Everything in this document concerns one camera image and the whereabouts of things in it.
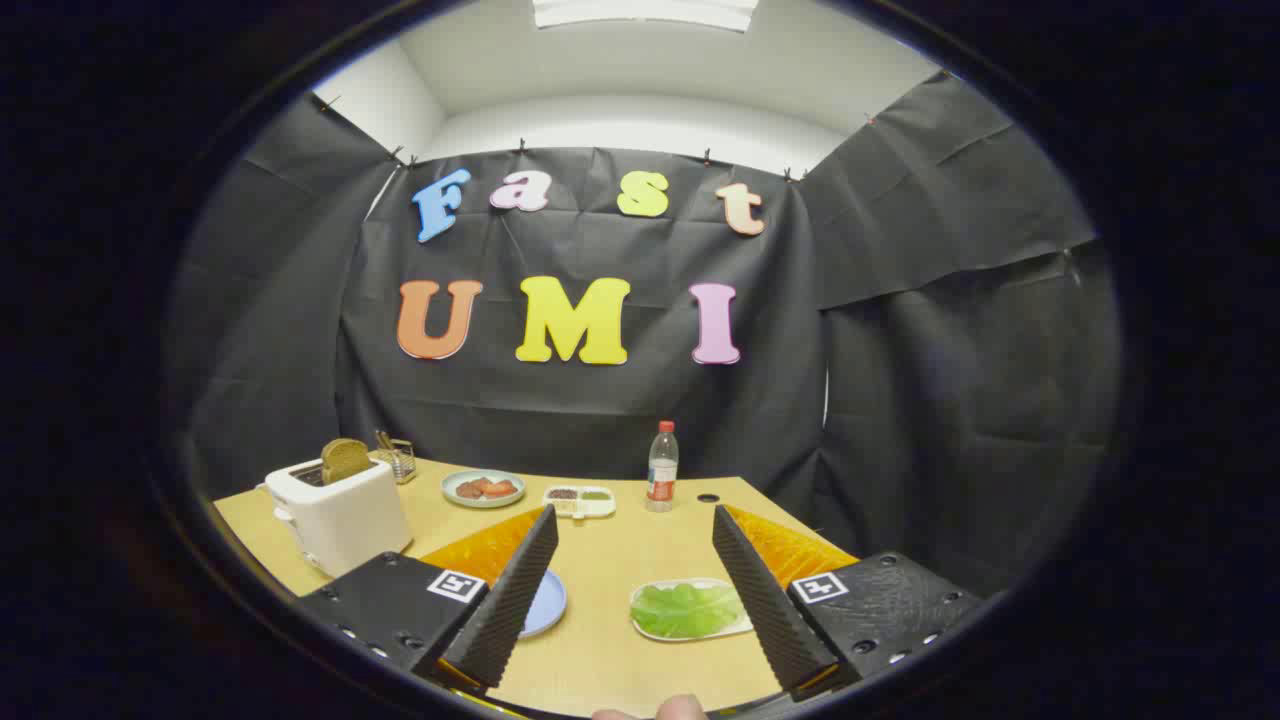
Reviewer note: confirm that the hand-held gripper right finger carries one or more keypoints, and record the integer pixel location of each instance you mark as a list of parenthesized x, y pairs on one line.
[(765, 600)]

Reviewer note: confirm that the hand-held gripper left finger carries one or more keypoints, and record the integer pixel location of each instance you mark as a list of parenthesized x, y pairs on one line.
[(505, 600)]

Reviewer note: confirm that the green lettuce leaf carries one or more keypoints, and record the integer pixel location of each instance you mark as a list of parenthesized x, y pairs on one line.
[(685, 610)]

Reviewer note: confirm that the brown toast slice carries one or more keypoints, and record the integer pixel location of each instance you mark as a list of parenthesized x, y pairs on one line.
[(345, 460)]

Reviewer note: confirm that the blue round plate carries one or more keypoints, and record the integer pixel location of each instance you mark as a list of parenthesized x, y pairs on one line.
[(545, 605)]

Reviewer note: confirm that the pale green round plate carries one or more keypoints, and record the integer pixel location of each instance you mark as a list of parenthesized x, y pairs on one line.
[(483, 503)]

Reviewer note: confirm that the red tomato slice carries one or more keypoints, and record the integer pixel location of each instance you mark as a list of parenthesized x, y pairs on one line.
[(499, 489)]

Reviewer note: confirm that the brown meat patty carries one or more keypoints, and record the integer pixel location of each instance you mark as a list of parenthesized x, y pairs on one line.
[(468, 490)]

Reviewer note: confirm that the white divided condiment dish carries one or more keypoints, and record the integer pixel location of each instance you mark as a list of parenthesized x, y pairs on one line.
[(580, 510)]

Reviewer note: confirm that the white rectangular dish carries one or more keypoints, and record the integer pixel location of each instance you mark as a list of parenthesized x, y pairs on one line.
[(640, 623)]

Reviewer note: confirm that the clear bottle with red cap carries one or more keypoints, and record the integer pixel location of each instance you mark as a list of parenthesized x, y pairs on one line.
[(661, 470)]

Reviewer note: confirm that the white toaster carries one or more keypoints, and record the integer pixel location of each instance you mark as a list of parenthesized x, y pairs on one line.
[(350, 515)]

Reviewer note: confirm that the black backdrop cloth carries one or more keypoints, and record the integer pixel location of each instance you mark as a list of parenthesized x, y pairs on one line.
[(600, 420)]

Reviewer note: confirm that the ceiling light panel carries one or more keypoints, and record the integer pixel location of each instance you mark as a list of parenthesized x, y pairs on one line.
[(645, 10)]

